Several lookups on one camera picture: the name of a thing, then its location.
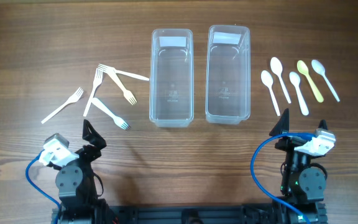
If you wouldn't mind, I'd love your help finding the yellow spoon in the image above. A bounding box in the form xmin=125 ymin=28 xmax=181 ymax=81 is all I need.
xmin=296 ymin=60 xmax=324 ymax=103

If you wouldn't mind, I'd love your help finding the white spoon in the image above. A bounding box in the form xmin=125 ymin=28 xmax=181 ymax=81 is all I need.
xmin=260 ymin=70 xmax=281 ymax=116
xmin=311 ymin=59 xmax=340 ymax=102
xmin=289 ymin=72 xmax=309 ymax=116
xmin=270 ymin=57 xmax=291 ymax=104

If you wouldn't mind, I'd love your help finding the right clear plastic container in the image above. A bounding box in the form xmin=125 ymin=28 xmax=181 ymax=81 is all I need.
xmin=205 ymin=25 xmax=250 ymax=124

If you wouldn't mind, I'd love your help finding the right blue cable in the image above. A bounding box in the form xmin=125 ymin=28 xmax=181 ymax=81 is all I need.
xmin=250 ymin=133 xmax=316 ymax=224

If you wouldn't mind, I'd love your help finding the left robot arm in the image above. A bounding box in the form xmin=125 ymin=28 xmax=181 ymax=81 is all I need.
xmin=55 ymin=120 xmax=116 ymax=224

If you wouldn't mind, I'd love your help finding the left clear plastic container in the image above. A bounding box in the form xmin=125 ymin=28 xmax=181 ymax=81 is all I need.
xmin=149 ymin=29 xmax=194 ymax=128

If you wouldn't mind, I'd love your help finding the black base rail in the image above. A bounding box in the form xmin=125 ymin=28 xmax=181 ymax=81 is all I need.
xmin=51 ymin=202 xmax=328 ymax=224

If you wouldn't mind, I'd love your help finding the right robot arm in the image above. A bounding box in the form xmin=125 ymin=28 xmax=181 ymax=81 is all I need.
xmin=269 ymin=109 xmax=328 ymax=223

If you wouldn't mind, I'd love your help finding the white fork pointing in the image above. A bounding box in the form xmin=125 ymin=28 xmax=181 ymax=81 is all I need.
xmin=98 ymin=64 xmax=149 ymax=81

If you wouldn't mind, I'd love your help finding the white fork long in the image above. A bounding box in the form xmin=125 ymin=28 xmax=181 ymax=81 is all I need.
xmin=83 ymin=68 xmax=103 ymax=117

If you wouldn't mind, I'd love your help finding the blue cable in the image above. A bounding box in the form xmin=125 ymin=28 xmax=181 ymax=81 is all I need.
xmin=25 ymin=149 xmax=62 ymax=224
xmin=250 ymin=133 xmax=316 ymax=224

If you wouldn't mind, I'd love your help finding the left blue cable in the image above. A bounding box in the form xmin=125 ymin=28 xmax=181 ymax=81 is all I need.
xmin=25 ymin=149 xmax=62 ymax=224

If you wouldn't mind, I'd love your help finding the clear plastic container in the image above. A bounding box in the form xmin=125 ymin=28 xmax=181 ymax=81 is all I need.
xmin=205 ymin=25 xmax=250 ymax=124
xmin=149 ymin=29 xmax=194 ymax=128

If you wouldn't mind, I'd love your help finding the pale blue fork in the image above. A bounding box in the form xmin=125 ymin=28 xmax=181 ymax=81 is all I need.
xmin=91 ymin=98 xmax=131 ymax=130

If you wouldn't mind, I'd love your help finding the cream yellow fork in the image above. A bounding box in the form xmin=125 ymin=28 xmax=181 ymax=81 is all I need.
xmin=106 ymin=68 xmax=137 ymax=105

